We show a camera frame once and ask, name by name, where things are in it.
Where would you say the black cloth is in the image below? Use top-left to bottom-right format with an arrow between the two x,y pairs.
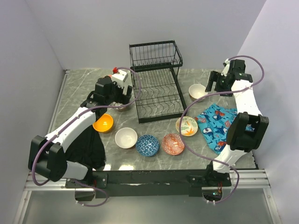
61,111 -> 106,169

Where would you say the beige bowl white inside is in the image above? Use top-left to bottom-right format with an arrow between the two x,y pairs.
188,84 -> 207,101

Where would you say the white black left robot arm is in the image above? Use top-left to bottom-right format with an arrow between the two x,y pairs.
28,70 -> 132,188

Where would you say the blue triangle pattern bowl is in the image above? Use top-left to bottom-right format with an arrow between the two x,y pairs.
135,134 -> 159,157

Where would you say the blue shark print cloth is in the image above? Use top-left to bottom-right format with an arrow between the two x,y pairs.
194,104 -> 237,154

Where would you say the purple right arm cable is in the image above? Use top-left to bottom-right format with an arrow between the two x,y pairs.
180,55 -> 265,204

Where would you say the orange bowl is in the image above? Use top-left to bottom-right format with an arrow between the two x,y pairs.
93,113 -> 114,133

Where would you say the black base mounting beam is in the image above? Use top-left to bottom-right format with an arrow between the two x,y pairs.
64,164 -> 232,199

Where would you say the red pattern blue zigzag bowl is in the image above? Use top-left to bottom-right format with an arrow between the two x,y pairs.
162,133 -> 185,156

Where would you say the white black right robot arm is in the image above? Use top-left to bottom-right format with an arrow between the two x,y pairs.
205,56 -> 269,186

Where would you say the white pinkish bowl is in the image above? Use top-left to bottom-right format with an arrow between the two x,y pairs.
114,127 -> 138,149

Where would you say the grey leaf pattern bowl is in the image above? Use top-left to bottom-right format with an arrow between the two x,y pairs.
111,102 -> 131,112

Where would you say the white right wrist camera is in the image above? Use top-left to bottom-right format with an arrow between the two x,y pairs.
221,58 -> 230,77

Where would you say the cream floral seahorse bowl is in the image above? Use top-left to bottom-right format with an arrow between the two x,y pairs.
181,116 -> 199,136

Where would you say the black two-tier dish rack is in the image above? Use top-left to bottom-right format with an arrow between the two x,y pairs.
129,40 -> 186,124

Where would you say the aluminium frame rail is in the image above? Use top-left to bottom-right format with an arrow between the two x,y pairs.
23,170 -> 271,191

